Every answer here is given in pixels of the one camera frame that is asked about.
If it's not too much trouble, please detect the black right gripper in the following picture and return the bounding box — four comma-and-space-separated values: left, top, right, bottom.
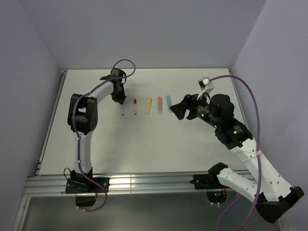
169, 90, 220, 128

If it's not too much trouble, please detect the thin blue pen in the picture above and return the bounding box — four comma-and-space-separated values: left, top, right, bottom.
121, 104, 125, 116

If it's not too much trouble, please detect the blue highlighter marker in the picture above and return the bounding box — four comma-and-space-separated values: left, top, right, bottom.
167, 102, 172, 113

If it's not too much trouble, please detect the thin red pen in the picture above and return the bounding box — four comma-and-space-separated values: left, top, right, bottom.
134, 103, 138, 115

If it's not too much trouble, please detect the orange clear marker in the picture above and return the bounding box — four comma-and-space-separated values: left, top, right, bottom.
157, 102, 163, 115

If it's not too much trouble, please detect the yellow highlighter marker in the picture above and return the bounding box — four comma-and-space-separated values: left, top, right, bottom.
145, 103, 152, 116

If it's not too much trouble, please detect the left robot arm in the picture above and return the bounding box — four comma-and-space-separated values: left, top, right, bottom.
67, 68, 126, 192

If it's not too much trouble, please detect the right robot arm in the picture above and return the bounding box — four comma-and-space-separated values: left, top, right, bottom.
170, 94, 304, 223

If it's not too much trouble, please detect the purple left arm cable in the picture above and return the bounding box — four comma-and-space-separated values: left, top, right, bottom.
72, 59, 136, 213

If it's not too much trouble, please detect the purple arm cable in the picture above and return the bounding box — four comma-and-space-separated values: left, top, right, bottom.
209, 75, 262, 231
72, 59, 136, 213

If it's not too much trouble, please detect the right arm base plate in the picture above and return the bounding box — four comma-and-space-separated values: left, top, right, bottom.
190, 173, 235, 190

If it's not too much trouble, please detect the aluminium frame rail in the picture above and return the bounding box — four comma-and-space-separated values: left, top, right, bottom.
23, 173, 276, 198

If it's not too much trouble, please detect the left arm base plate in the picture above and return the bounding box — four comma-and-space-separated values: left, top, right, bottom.
65, 177, 110, 194

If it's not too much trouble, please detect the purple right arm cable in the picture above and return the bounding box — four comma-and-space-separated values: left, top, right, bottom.
209, 75, 262, 231

